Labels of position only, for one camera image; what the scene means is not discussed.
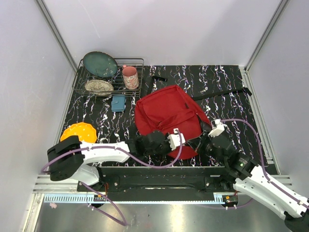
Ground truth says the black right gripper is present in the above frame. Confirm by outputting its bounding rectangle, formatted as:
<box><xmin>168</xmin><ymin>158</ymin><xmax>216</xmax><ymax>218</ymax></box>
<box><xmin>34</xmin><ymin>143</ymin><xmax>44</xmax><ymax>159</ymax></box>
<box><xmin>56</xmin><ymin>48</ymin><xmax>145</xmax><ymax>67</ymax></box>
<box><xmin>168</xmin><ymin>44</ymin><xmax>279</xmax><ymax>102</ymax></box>
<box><xmin>187</xmin><ymin>130</ymin><xmax>227</xmax><ymax>165</ymax></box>

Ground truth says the red student backpack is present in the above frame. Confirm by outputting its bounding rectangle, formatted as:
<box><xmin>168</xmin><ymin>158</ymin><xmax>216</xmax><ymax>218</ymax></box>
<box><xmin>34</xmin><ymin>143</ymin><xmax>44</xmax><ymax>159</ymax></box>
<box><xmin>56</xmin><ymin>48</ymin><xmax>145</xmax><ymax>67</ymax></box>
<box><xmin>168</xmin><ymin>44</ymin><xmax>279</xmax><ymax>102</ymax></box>
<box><xmin>135</xmin><ymin>85</ymin><xmax>226</xmax><ymax>160</ymax></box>

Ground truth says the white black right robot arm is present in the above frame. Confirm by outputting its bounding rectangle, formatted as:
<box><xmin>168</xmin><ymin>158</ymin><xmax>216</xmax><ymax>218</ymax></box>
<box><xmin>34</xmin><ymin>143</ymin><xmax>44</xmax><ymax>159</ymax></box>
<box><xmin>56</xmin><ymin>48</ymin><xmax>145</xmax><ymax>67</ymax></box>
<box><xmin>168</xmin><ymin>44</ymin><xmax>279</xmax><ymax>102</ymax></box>
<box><xmin>187</xmin><ymin>121</ymin><xmax>309</xmax><ymax>232</ymax></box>

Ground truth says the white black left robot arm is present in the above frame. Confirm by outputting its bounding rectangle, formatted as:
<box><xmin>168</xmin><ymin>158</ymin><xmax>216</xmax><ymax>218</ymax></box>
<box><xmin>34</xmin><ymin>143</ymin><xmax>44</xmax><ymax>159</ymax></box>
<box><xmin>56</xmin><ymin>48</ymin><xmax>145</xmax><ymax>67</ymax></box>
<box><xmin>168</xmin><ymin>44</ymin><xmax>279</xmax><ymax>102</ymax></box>
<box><xmin>43</xmin><ymin>130</ymin><xmax>179</xmax><ymax>191</ymax></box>

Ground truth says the pink cartoon mug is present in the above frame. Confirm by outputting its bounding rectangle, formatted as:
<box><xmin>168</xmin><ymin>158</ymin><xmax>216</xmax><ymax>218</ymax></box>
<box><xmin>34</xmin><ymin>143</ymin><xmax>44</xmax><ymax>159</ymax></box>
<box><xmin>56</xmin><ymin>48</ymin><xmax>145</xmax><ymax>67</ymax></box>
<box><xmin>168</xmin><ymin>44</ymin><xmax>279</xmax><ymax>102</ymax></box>
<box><xmin>122</xmin><ymin>65</ymin><xmax>139</xmax><ymax>90</ymax></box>

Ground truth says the orange plastic plate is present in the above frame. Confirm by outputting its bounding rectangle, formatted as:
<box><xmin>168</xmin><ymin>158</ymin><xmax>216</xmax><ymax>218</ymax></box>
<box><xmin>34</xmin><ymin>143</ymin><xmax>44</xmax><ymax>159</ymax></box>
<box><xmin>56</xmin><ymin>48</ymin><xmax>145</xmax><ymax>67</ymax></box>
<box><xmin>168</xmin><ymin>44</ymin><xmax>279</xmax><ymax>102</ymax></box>
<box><xmin>60</xmin><ymin>122</ymin><xmax>97</xmax><ymax>143</ymax></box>

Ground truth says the speckled beige small plate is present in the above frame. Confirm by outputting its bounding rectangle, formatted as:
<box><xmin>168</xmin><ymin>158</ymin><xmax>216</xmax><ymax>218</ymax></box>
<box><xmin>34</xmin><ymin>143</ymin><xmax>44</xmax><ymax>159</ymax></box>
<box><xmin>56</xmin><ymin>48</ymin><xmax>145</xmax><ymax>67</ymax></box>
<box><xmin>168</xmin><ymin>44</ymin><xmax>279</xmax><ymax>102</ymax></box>
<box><xmin>84</xmin><ymin>80</ymin><xmax>114</xmax><ymax>94</ymax></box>

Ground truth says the teal ceramic plate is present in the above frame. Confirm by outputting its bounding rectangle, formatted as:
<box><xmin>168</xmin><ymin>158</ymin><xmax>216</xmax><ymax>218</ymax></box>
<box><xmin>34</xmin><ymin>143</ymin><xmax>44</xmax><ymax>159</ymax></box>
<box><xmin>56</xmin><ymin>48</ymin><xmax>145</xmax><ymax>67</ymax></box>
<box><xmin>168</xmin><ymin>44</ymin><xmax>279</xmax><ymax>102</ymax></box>
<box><xmin>83</xmin><ymin>51</ymin><xmax>118</xmax><ymax>78</ymax></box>

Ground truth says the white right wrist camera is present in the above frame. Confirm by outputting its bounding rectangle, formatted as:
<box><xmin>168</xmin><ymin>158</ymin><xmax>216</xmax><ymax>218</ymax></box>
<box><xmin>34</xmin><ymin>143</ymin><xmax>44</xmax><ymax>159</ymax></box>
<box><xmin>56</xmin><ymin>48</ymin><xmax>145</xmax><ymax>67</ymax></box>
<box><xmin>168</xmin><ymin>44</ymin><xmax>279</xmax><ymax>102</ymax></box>
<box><xmin>208</xmin><ymin>119</ymin><xmax>227</xmax><ymax>138</ymax></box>

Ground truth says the dark wire dish rack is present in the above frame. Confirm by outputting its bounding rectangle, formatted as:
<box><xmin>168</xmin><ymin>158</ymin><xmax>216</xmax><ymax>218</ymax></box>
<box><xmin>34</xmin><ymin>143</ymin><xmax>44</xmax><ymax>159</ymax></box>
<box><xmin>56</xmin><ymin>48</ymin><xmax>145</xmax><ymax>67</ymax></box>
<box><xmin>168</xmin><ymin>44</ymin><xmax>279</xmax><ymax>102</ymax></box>
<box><xmin>72</xmin><ymin>58</ymin><xmax>144</xmax><ymax>98</ymax></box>

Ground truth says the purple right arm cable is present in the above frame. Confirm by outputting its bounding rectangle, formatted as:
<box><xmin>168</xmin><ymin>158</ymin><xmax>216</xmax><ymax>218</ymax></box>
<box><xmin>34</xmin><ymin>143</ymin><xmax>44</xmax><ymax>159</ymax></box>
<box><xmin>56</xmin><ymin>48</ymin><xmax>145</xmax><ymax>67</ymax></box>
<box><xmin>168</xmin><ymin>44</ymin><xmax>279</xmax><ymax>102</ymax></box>
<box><xmin>217</xmin><ymin>118</ymin><xmax>309</xmax><ymax>210</ymax></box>

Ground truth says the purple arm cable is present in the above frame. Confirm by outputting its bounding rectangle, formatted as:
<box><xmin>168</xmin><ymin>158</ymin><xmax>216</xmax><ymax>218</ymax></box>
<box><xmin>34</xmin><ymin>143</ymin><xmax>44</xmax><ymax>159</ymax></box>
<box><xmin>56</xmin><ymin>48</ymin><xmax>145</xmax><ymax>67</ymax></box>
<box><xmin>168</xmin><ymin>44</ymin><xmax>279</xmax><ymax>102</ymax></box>
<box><xmin>40</xmin><ymin>129</ymin><xmax>183</xmax><ymax>227</ymax></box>
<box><xmin>217</xmin><ymin>118</ymin><xmax>309</xmax><ymax>210</ymax></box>

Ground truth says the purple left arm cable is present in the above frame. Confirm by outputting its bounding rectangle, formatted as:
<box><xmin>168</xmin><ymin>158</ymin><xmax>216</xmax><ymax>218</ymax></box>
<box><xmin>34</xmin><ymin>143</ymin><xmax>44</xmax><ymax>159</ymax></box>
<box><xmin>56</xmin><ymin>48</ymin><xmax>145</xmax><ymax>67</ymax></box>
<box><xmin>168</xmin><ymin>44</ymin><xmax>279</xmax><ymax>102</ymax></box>
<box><xmin>40</xmin><ymin>129</ymin><xmax>183</xmax><ymax>227</ymax></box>

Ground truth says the aluminium frame rail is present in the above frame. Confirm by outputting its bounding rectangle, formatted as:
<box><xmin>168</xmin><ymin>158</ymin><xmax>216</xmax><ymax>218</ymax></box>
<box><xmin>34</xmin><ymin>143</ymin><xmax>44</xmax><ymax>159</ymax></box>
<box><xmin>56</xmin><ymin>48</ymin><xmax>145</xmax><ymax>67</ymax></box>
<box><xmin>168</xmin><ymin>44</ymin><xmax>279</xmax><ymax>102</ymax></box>
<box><xmin>33</xmin><ymin>175</ymin><xmax>293</xmax><ymax>194</ymax></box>

